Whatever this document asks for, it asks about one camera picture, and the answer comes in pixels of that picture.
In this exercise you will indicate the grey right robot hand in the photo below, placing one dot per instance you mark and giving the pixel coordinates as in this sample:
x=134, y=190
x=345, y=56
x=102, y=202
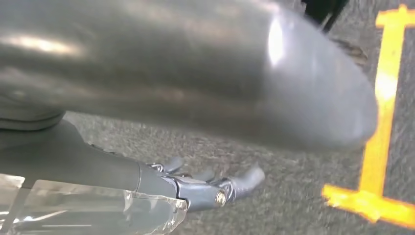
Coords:
x=194, y=65

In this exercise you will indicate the black robot foot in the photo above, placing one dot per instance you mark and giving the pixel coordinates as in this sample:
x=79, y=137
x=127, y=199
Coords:
x=321, y=11

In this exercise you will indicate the yellow floor tape square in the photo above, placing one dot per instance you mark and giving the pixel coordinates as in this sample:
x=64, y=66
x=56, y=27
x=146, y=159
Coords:
x=385, y=97

